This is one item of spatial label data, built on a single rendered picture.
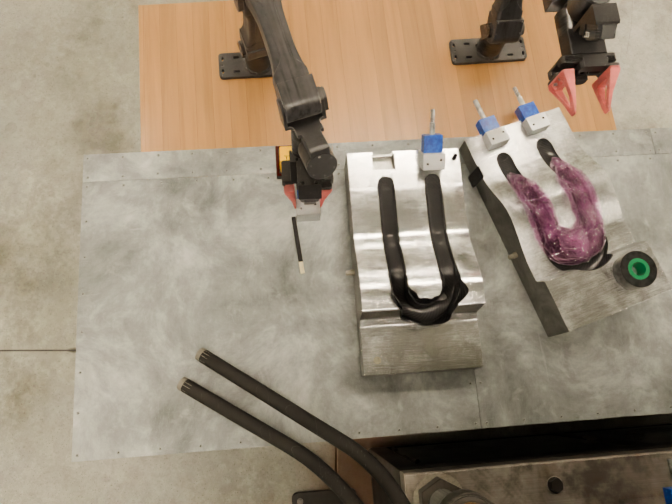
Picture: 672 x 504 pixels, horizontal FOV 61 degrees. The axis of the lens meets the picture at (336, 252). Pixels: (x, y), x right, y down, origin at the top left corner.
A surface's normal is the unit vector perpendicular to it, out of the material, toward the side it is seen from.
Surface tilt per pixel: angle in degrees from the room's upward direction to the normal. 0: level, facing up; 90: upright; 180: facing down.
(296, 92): 13
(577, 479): 0
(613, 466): 0
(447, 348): 0
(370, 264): 28
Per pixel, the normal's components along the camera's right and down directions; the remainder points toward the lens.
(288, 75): 0.13, -0.04
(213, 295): 0.05, -0.25
